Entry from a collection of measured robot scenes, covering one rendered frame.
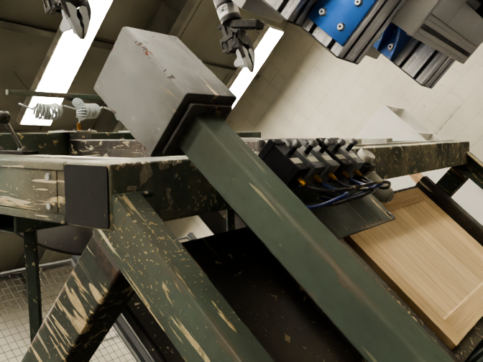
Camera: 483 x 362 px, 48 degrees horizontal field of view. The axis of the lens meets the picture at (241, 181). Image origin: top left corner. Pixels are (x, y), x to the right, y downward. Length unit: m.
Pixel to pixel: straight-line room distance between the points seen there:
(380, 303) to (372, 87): 6.33
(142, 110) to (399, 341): 0.47
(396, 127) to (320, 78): 2.18
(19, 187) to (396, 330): 0.73
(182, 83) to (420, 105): 6.04
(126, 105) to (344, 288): 0.42
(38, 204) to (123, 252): 0.24
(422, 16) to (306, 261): 0.47
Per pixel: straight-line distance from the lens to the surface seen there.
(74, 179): 0.94
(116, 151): 2.08
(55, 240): 2.45
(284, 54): 7.58
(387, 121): 5.37
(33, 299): 1.32
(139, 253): 0.85
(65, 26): 1.46
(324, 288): 0.69
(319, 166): 1.07
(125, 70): 0.85
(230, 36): 1.93
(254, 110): 7.76
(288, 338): 1.26
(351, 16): 0.91
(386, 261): 1.79
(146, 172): 0.93
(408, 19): 0.97
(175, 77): 0.78
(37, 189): 1.05
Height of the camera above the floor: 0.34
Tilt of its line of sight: 23 degrees up
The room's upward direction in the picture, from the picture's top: 42 degrees counter-clockwise
